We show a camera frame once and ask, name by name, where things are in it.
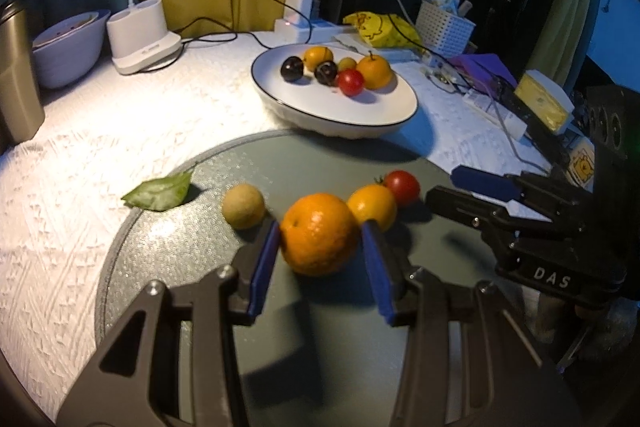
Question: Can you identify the red cherry tomato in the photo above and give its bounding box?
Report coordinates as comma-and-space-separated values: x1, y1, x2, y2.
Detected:
336, 68, 364, 96
376, 170, 421, 208

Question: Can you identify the small orange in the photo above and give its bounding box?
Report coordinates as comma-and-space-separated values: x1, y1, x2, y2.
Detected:
346, 183, 397, 232

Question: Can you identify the orange with stem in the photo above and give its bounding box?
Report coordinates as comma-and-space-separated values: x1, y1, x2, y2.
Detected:
356, 53, 394, 90

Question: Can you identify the tan longan fruit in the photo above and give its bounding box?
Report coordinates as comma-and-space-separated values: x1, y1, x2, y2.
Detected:
221, 183, 266, 231

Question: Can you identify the large mandarin orange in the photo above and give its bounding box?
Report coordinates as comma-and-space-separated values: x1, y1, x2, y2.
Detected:
280, 193, 359, 277

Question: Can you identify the red cherry tomato front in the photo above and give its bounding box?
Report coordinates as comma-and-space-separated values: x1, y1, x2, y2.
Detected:
336, 68, 364, 96

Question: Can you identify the small yellow-green fruit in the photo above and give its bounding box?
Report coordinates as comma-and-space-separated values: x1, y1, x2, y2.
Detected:
337, 57, 357, 72

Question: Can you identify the dark cherry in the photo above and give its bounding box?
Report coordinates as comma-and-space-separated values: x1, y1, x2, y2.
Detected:
314, 60, 338, 87
280, 55, 305, 82

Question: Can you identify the small orange kumquat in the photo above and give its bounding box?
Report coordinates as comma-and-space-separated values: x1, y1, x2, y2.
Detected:
303, 46, 334, 72

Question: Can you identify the yellow tissue box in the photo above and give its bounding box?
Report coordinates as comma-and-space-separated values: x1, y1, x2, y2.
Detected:
514, 69, 575, 135

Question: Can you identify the purple cloth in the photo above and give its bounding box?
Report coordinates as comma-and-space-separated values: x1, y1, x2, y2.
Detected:
449, 53, 518, 98

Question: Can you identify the green curtain right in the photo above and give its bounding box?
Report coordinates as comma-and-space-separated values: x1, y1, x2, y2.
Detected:
527, 0, 591, 87

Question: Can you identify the round grey placemat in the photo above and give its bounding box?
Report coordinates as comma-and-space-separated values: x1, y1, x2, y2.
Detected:
94, 131, 449, 426

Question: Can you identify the white woven basket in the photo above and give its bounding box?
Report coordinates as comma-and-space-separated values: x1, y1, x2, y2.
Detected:
416, 0, 475, 58

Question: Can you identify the green leaf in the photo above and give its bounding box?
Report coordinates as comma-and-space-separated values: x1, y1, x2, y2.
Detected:
122, 170, 193, 212

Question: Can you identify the white shallow bowl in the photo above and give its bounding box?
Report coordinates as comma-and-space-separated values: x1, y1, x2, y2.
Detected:
250, 43, 420, 139

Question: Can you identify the yellow snack bag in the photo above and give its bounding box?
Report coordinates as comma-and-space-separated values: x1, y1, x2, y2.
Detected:
343, 12, 422, 49

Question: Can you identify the white lace tablecloth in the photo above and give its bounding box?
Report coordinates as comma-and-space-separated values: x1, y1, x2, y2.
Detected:
1, 32, 544, 417

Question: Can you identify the white power strip with charger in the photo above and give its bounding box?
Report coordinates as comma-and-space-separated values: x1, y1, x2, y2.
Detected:
273, 0, 347, 43

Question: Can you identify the steel tumbler with lid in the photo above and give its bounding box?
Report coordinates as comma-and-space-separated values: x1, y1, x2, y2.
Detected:
0, 0, 44, 153

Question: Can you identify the lavender mixing bowl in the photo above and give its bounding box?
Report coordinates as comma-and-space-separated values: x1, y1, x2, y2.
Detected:
32, 10, 111, 90

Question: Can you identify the white desk lamp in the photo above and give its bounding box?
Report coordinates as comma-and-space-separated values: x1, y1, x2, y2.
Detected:
106, 0, 183, 76

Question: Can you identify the black power cable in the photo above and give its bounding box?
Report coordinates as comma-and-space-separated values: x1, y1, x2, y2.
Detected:
134, 0, 321, 75

